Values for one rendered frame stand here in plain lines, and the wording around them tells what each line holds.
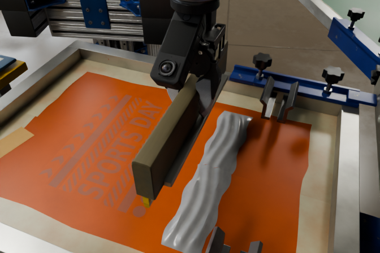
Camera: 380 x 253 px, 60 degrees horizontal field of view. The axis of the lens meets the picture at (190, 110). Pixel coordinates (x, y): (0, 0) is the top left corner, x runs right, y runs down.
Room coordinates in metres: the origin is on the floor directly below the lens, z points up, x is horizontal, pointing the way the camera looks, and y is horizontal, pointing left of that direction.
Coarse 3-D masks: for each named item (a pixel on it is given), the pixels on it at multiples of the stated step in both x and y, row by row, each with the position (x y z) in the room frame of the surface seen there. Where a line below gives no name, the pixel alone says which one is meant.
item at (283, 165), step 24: (72, 96) 0.66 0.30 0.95; (96, 96) 0.66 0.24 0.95; (144, 96) 0.66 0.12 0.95; (168, 96) 0.66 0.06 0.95; (72, 120) 0.57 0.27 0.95; (216, 120) 0.57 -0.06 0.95; (264, 120) 0.57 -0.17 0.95; (288, 120) 0.57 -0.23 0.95; (264, 144) 0.49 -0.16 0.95; (288, 144) 0.49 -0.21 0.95; (240, 168) 0.42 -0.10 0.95; (264, 168) 0.42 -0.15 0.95; (288, 168) 0.42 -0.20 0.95
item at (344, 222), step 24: (72, 48) 0.84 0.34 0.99; (96, 48) 0.84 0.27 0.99; (48, 72) 0.71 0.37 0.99; (144, 72) 0.76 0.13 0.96; (24, 96) 0.63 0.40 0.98; (0, 120) 0.55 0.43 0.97; (336, 144) 0.48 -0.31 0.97; (336, 168) 0.40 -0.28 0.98; (336, 192) 0.34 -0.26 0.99; (336, 216) 0.30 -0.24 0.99; (0, 240) 0.26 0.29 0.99; (24, 240) 0.26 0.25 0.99; (336, 240) 0.26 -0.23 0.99
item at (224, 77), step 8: (224, 80) 0.55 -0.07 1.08; (216, 96) 0.50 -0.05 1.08; (200, 120) 0.43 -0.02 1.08; (192, 128) 0.41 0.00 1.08; (200, 128) 0.41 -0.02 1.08; (192, 136) 0.39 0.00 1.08; (184, 144) 0.37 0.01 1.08; (192, 144) 0.38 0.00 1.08; (184, 152) 0.36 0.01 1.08; (176, 160) 0.34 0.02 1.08; (184, 160) 0.34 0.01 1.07; (176, 168) 0.32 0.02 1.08; (168, 176) 0.31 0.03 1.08; (176, 176) 0.31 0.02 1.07; (168, 184) 0.30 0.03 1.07
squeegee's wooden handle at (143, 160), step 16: (224, 48) 0.58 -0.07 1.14; (224, 64) 0.59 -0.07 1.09; (192, 80) 0.46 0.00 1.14; (176, 96) 0.42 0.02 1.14; (192, 96) 0.42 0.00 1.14; (176, 112) 0.38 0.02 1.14; (192, 112) 0.41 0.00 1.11; (160, 128) 0.34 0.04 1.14; (176, 128) 0.35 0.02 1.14; (144, 144) 0.31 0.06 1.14; (160, 144) 0.31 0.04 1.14; (176, 144) 0.35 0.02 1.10; (144, 160) 0.28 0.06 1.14; (160, 160) 0.30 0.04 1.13; (144, 176) 0.28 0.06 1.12; (160, 176) 0.29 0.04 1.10; (144, 192) 0.28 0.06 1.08
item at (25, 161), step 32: (32, 128) 0.54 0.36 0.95; (64, 128) 0.54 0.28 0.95; (0, 160) 0.45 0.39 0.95; (32, 160) 0.45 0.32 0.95; (0, 192) 0.37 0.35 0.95; (32, 192) 0.37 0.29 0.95; (64, 192) 0.37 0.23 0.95; (160, 192) 0.37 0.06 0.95; (256, 192) 0.37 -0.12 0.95; (288, 192) 0.37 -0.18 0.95; (96, 224) 0.30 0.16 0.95; (128, 224) 0.30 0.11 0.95; (160, 224) 0.30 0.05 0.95; (224, 224) 0.30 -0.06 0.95; (256, 224) 0.30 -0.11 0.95; (288, 224) 0.30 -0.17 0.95
